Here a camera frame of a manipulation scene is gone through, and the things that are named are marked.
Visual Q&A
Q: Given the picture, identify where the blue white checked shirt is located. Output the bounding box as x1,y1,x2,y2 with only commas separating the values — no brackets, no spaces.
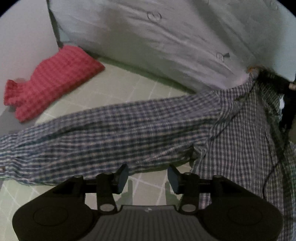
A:
0,70,296,241

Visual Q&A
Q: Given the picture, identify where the light blue carrot print sheet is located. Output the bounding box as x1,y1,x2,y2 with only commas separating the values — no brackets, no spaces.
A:
47,0,296,91

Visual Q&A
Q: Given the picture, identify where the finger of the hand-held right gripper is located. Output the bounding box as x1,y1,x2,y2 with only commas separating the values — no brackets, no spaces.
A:
276,78,296,95

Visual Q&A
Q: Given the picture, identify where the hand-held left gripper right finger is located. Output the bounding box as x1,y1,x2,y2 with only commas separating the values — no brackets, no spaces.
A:
167,164,242,215

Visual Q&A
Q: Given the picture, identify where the red checked cloth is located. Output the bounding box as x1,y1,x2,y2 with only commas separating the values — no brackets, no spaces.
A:
3,45,105,123

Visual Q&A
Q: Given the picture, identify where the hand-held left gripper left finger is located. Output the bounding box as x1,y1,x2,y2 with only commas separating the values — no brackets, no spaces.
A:
54,163,130,215

